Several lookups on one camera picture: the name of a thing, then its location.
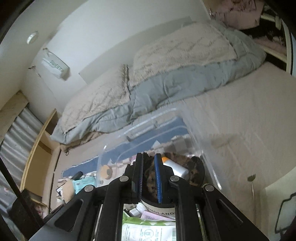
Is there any green wet wipes pack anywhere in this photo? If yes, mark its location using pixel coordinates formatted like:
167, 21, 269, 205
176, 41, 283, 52
121, 212, 177, 241

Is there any white black-rimmed pouch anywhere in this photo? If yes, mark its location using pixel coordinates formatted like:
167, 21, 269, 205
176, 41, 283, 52
141, 197, 175, 218

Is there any teal packet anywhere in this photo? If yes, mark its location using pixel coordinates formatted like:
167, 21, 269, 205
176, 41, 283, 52
72, 176, 96, 194

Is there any beige plush cushion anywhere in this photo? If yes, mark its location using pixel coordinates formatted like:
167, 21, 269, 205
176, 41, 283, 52
62, 179, 75, 203

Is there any tortoiseshell hair claw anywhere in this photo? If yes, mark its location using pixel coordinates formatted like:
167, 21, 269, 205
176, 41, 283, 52
142, 153, 205, 202

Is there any white bottle orange cap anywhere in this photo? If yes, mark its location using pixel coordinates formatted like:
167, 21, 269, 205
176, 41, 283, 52
162, 156, 189, 179

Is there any metal back scratcher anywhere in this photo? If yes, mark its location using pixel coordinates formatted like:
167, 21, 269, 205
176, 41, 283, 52
247, 174, 256, 225

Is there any wooden bedside shelf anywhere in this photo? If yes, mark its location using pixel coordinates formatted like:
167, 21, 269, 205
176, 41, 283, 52
20, 109, 60, 208

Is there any clear plastic storage bin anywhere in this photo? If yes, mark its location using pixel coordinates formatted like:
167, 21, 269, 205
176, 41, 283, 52
96, 108, 231, 194

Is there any grey curtain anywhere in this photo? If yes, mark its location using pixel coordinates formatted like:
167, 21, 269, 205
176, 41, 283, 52
0, 105, 45, 204

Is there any grey beige duvet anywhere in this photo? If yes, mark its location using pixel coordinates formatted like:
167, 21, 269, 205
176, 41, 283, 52
51, 20, 266, 145

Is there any ceiling smoke detector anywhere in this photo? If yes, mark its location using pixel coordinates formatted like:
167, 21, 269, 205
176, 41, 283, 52
26, 31, 39, 45

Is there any closet clothes pile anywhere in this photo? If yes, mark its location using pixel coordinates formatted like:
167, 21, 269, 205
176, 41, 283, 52
203, 1, 293, 72

